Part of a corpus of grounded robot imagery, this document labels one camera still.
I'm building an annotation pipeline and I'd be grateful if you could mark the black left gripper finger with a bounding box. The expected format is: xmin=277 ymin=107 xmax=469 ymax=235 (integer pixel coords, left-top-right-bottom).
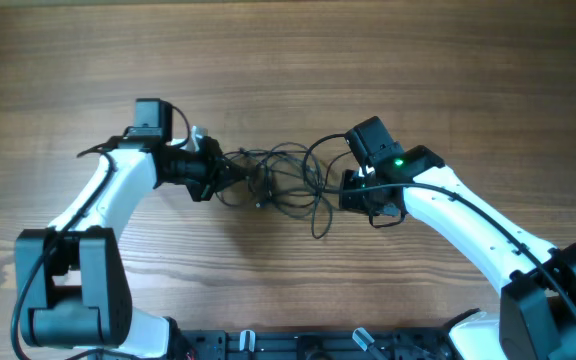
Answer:
xmin=202 ymin=173 xmax=243 ymax=200
xmin=216 ymin=155 xmax=248 ymax=180

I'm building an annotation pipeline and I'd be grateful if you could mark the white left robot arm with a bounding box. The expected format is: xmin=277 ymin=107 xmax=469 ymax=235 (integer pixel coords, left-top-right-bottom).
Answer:
xmin=10 ymin=136 xmax=248 ymax=359

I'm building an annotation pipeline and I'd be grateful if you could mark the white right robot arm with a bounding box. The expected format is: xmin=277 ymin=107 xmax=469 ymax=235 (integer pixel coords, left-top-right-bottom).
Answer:
xmin=339 ymin=146 xmax=576 ymax=359

